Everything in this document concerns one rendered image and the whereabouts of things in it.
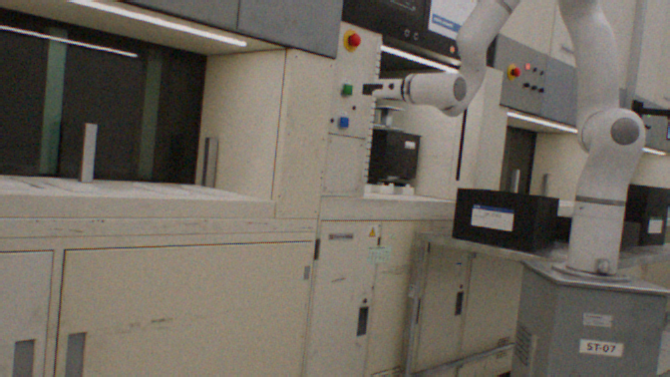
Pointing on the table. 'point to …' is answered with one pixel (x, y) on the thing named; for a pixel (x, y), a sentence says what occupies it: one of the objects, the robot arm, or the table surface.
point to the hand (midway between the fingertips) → (369, 89)
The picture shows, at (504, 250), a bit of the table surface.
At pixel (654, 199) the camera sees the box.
